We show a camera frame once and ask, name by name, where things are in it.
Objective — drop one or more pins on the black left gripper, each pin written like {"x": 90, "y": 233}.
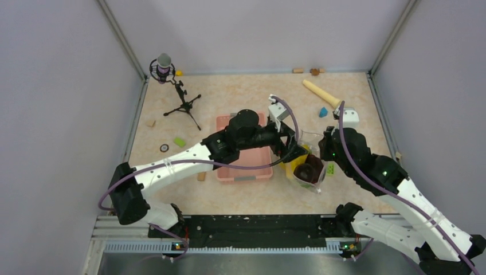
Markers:
{"x": 279, "y": 148}

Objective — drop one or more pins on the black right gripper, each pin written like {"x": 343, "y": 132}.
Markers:
{"x": 328, "y": 139}

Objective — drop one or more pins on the dark maroon toy fruit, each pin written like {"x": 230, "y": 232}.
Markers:
{"x": 316, "y": 163}

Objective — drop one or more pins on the clear zip top bag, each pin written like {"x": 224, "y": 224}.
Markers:
{"x": 311, "y": 139}

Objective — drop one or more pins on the dark purple toy fruit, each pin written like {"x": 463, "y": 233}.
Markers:
{"x": 304, "y": 172}

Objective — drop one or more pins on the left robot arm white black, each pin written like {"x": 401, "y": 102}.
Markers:
{"x": 131, "y": 187}

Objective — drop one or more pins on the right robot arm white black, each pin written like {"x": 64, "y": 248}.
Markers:
{"x": 431, "y": 240}

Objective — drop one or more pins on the blue toy block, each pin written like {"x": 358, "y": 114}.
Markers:
{"x": 323, "y": 112}

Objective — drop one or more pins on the cream toy rolling pin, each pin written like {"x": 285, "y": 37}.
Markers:
{"x": 327, "y": 97}

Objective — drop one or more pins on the tan wooden block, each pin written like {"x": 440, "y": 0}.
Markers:
{"x": 201, "y": 176}

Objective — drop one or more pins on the black microphone tripod stand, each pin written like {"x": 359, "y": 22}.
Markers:
{"x": 186, "y": 106}

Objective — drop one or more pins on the green rectangular block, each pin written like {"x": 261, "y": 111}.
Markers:
{"x": 179, "y": 142}

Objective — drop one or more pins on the light wooden cube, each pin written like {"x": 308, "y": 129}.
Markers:
{"x": 150, "y": 123}

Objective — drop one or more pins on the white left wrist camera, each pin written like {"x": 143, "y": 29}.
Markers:
{"x": 277, "y": 112}

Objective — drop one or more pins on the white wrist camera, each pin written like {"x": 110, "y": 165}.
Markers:
{"x": 277, "y": 112}
{"x": 350, "y": 118}

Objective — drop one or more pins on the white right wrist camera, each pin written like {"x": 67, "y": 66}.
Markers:
{"x": 350, "y": 118}

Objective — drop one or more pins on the brown round block at wall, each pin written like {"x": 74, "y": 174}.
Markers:
{"x": 314, "y": 71}

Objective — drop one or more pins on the grey microphone with shock mount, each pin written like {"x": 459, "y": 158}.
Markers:
{"x": 162, "y": 69}

